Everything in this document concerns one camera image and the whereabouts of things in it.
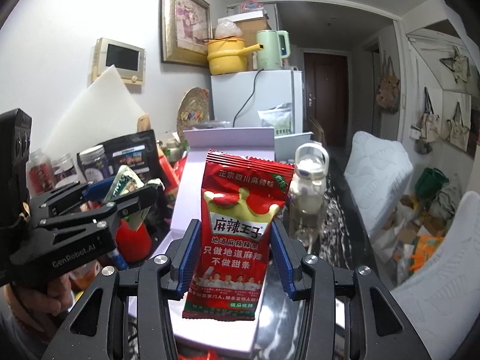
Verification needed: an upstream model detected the green snack packet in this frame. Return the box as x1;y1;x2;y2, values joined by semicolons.
103;165;164;231

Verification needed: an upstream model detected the red spicy snack packet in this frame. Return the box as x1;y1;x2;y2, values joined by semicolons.
182;150;294;321

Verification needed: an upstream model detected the red canister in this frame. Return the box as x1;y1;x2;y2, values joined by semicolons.
115;219;152;264

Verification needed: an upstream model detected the dark lid glass jar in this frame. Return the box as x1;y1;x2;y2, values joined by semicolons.
77;145;112;183

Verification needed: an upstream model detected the lavender gift box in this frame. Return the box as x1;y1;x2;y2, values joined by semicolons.
153;127;277;359

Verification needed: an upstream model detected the black snack bag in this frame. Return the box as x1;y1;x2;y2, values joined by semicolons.
102;130;168;185

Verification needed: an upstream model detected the clear water bottle white lid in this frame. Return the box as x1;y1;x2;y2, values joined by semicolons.
288;141;329;250

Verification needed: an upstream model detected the white quilted chair far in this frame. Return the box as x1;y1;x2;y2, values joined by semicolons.
344;131;413;238

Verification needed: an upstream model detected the white quilted chair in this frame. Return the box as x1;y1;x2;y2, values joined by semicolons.
392;191;479;359
344;131;413;238

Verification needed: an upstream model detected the woven round basket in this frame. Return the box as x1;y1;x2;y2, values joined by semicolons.
176;87;210;140

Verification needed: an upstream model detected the white quilted chair near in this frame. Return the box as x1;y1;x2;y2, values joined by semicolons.
392;191;479;359

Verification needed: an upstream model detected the white mini fridge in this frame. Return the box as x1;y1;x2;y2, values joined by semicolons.
211;69;304;133

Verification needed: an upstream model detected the yellow electric pot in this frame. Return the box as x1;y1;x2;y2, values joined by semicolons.
207;37;264;76

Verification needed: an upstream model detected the framed flower picture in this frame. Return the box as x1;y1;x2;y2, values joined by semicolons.
160;0;212;67

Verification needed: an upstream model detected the green electric kettle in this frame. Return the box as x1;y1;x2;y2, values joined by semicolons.
256;30;290;71

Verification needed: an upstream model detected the wall intercom panel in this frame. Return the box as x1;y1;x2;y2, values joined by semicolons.
90;37;146;86

